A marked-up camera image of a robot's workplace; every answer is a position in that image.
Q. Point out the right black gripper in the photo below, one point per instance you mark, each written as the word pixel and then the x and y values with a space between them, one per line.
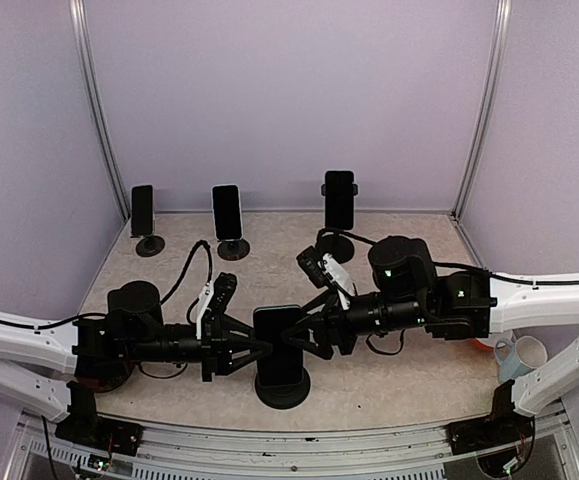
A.
pixel 320 323

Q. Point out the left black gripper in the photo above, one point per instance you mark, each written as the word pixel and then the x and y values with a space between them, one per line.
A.
pixel 216 345

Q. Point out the teal phone diagonal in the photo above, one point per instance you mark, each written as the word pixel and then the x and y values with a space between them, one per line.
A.
pixel 284 366

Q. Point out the black clamp phone stand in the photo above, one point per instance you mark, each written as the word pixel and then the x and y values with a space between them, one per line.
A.
pixel 284 397

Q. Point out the black gooseneck phone stand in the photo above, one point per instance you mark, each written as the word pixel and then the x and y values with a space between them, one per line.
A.
pixel 340 247

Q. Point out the folding phone stand wood base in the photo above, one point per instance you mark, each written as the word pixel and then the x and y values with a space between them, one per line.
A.
pixel 150 246

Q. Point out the light blue case phone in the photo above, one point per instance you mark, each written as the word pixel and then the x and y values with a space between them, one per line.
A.
pixel 227 212

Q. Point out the clear case phone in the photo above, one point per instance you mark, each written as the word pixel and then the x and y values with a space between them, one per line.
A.
pixel 142 211

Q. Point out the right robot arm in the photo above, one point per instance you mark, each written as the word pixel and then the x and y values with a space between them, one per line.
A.
pixel 469 303

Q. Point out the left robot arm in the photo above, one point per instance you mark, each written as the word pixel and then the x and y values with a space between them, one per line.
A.
pixel 54 369

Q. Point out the red patterned round tin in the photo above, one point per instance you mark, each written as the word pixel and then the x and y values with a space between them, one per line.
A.
pixel 105 385

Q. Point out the orange white bowl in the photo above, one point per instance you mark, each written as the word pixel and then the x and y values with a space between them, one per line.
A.
pixel 477 344

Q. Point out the light blue mug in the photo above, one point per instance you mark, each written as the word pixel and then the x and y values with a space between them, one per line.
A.
pixel 518 358

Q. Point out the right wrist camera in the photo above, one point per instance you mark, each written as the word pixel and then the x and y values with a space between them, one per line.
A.
pixel 324 271

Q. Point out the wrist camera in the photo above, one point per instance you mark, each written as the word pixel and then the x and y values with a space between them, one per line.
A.
pixel 213 299
pixel 324 271

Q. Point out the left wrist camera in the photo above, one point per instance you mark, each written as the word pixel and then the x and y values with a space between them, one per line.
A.
pixel 213 299

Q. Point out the aluminium front rail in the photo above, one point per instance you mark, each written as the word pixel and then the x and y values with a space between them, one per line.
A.
pixel 181 452

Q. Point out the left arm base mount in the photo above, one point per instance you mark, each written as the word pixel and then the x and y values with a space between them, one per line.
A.
pixel 101 433

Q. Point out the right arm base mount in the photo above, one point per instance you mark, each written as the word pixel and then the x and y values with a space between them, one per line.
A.
pixel 481 433

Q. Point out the right aluminium frame post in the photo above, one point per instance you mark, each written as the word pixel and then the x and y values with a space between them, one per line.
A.
pixel 494 65

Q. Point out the aluminium frame post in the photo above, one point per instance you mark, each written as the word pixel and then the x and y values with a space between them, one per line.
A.
pixel 494 65
pixel 79 22

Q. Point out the left aluminium frame post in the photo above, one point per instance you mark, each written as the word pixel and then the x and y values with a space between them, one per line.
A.
pixel 79 22

